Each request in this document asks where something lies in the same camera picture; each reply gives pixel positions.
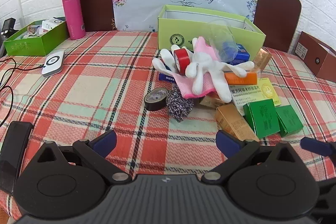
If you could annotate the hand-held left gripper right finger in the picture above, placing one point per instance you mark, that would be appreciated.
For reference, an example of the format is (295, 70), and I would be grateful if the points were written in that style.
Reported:
(227, 143)

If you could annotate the red tape roll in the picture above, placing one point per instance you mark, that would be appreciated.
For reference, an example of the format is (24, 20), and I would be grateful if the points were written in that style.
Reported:
(182, 61)

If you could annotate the black device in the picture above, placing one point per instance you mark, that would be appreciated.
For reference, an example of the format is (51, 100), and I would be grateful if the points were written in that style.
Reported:
(6, 32)

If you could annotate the clear plastic cup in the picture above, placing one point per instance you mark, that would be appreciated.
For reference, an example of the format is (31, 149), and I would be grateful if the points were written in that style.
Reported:
(221, 40)

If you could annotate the steel wool scrubber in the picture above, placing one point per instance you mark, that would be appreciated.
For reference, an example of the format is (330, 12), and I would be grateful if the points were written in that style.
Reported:
(179, 107)

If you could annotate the blue small box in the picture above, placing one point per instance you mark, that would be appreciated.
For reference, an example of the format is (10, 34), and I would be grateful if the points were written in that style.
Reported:
(242, 54)

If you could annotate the small brown box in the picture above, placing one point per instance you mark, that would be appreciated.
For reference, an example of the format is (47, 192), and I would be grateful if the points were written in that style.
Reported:
(210, 102)

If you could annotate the dark green cardboard box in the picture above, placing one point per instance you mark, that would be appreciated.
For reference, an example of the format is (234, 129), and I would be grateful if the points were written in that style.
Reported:
(34, 43)

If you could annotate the plaid bed sheet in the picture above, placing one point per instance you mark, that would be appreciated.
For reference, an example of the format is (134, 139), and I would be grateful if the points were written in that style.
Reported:
(92, 98)

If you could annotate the green shiny box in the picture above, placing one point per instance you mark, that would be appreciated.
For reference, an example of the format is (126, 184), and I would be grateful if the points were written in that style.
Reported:
(290, 120)
(262, 119)

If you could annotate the small white box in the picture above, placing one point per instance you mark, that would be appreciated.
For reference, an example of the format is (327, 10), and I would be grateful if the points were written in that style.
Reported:
(53, 23)

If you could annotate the black tape roll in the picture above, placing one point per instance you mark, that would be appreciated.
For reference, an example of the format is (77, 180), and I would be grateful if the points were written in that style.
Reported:
(155, 99)

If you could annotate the pink thermos bottle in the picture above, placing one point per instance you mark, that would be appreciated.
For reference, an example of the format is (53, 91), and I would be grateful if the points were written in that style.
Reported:
(73, 14)

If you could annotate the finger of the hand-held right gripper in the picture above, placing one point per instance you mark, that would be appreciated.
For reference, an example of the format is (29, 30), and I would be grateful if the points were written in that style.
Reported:
(329, 203)
(312, 144)

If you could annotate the orange white medicine box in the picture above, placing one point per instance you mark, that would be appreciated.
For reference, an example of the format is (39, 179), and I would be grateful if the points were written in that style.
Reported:
(241, 78)

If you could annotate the pink cloth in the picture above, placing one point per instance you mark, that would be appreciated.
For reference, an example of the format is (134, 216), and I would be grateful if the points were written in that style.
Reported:
(183, 85)

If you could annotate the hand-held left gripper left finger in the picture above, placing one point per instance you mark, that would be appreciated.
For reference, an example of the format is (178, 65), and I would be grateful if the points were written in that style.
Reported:
(104, 142)

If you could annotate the light green cardboard box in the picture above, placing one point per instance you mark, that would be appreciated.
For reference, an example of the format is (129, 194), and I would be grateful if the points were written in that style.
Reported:
(199, 29)

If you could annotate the brown cardboard box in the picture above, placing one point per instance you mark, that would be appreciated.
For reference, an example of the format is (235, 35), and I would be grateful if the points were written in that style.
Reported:
(315, 54)

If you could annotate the black phone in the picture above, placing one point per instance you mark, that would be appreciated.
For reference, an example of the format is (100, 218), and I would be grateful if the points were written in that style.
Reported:
(14, 150)

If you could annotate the white power bank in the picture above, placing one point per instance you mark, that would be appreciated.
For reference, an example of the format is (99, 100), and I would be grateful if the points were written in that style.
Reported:
(53, 63)

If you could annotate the white yellow medicine box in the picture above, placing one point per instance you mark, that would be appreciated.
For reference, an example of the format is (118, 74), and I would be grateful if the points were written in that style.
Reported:
(252, 91)

